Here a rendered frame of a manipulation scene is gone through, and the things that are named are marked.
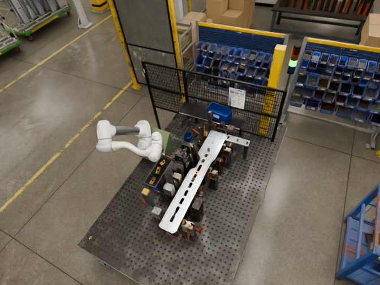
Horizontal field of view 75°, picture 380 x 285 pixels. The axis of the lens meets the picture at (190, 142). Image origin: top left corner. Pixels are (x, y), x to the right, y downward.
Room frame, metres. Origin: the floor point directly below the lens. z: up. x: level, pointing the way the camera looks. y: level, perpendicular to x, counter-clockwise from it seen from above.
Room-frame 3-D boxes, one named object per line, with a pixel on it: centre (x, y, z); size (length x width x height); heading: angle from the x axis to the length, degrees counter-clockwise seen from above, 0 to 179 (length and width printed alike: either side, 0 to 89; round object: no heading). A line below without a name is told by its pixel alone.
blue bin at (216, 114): (2.36, -0.42, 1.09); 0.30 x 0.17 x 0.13; 51
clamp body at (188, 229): (0.94, 0.11, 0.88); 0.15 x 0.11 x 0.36; 59
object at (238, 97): (2.36, -0.64, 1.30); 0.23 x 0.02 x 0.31; 59
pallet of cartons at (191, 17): (5.32, -0.61, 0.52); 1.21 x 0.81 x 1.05; 152
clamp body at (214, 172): (1.50, -0.21, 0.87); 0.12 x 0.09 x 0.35; 59
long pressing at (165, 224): (1.52, -0.03, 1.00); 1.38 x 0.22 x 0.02; 149
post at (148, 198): (1.29, 0.51, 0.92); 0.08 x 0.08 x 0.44; 59
